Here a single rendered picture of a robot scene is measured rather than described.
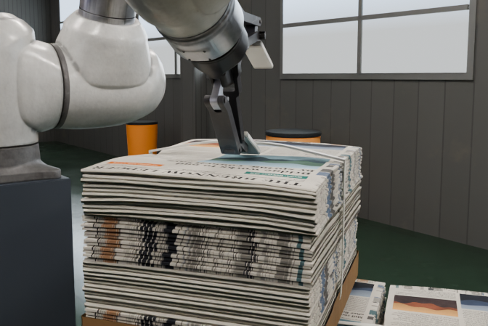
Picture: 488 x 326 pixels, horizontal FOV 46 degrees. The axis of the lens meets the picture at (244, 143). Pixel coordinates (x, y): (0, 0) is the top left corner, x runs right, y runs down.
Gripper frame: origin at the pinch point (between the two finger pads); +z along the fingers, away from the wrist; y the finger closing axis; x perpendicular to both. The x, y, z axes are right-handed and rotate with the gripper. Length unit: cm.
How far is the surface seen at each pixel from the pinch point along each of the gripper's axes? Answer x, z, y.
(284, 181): 9.7, -15.2, 15.8
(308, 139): -69, 342, -125
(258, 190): 7.3, -16.4, 17.3
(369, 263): -10, 297, -26
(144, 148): -298, 496, -164
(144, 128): -297, 485, -184
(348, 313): 14.1, 14.6, 26.3
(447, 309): 27.7, 19.9, 23.6
